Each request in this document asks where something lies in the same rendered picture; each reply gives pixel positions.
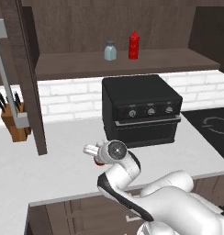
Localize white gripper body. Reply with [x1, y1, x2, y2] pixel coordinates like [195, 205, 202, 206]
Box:
[83, 143, 101, 157]

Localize dark wood cabinet door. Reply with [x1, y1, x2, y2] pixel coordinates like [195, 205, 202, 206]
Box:
[0, 0, 49, 157]
[187, 6, 224, 78]

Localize grey shaker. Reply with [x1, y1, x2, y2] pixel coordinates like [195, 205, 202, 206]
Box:
[104, 39, 118, 62]

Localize dark wood base cabinets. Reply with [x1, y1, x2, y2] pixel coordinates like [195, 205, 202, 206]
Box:
[23, 170, 224, 235]

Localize black toaster oven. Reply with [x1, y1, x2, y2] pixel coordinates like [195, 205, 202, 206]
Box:
[101, 73, 184, 150]

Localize wooden knife block with knives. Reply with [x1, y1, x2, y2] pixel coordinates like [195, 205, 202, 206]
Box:
[0, 90, 32, 143]

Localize black hob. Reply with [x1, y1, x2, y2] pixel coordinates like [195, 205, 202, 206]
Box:
[180, 106, 224, 160]

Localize grey drawer handle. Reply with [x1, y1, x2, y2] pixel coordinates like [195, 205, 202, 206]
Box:
[125, 215, 143, 222]

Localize dark wood wall cabinet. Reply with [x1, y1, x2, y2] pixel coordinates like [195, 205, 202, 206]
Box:
[0, 0, 224, 87]

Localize grey cabinet door handle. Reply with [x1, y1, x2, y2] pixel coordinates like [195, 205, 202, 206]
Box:
[0, 18, 31, 129]

